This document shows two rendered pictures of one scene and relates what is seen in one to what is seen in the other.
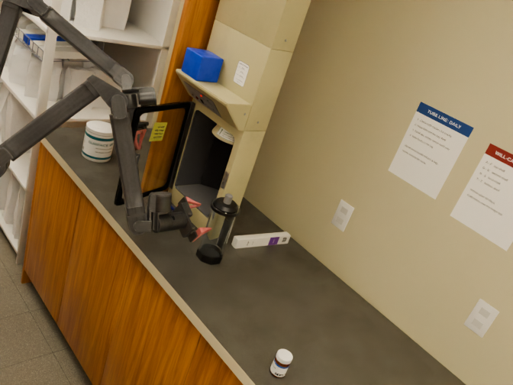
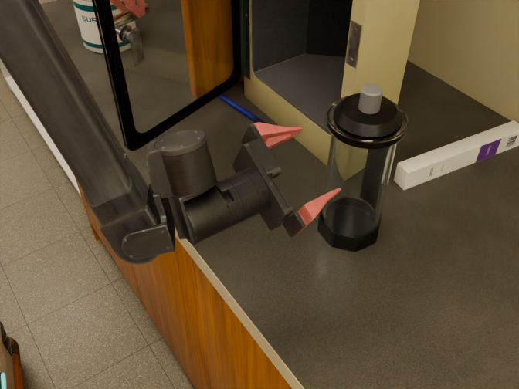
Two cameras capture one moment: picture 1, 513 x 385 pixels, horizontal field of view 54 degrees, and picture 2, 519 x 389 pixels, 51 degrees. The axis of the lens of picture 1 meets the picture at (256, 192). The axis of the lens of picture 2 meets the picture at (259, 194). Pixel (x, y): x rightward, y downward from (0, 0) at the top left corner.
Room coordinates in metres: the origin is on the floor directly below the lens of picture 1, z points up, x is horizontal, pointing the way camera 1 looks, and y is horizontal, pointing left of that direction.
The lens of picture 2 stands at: (0.97, 0.07, 1.60)
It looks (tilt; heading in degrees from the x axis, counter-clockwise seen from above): 44 degrees down; 15
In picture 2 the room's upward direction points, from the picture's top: straight up
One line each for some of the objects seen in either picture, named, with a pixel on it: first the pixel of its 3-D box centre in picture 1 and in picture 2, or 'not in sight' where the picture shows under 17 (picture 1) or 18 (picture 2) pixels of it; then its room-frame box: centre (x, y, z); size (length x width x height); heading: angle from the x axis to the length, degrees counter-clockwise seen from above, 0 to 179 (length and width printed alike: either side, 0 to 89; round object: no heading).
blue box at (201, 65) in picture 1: (202, 65); not in sight; (1.81, 0.34, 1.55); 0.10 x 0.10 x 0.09; 50
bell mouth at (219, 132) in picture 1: (235, 131); not in sight; (1.86, 0.16, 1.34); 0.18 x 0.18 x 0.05
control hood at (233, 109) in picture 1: (209, 98); not in sight; (1.75, 0.27, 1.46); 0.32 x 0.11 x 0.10; 50
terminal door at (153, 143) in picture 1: (153, 152); (177, 15); (1.74, 0.42, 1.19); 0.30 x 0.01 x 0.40; 156
